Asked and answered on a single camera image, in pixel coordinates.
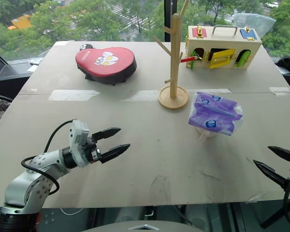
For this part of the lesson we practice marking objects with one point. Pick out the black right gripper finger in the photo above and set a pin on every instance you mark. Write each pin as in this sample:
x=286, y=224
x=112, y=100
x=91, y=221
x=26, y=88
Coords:
x=270, y=172
x=281, y=152

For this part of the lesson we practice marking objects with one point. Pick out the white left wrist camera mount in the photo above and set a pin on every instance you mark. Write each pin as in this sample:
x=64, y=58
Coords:
x=77, y=135

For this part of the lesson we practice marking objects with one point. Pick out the black window frame post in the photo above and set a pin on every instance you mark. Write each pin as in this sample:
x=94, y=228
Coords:
x=168, y=19

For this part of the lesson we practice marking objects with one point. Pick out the wooden mug tree stand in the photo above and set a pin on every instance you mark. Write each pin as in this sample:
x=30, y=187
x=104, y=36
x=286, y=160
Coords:
x=175, y=60

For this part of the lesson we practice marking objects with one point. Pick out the red heart-shaped pad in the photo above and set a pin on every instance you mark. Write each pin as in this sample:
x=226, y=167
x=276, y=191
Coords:
x=106, y=60

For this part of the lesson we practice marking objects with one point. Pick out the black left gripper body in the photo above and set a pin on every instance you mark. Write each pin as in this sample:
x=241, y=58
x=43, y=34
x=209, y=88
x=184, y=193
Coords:
x=91, y=151

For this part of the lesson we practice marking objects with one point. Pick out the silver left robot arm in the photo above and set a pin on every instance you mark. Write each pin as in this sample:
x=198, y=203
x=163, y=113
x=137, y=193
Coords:
x=38, y=164

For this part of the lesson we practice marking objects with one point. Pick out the small silvery packet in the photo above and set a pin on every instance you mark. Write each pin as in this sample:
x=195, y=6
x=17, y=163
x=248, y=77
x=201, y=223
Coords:
x=35, y=61

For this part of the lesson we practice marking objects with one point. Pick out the wooden lock box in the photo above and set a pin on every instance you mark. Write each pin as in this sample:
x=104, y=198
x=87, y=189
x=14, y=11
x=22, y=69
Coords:
x=222, y=44

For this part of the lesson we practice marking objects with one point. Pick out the purple tissue pack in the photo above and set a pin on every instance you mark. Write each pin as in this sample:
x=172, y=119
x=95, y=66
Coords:
x=212, y=111

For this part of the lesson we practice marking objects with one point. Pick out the black bag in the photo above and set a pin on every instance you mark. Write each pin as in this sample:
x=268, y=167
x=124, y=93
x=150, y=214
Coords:
x=288, y=64

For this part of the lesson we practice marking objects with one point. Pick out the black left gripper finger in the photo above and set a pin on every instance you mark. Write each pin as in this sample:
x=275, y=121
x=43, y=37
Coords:
x=114, y=152
x=106, y=133

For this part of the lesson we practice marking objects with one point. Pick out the clear plastic sheet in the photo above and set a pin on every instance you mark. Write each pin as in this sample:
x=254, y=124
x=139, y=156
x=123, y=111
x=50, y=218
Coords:
x=253, y=23

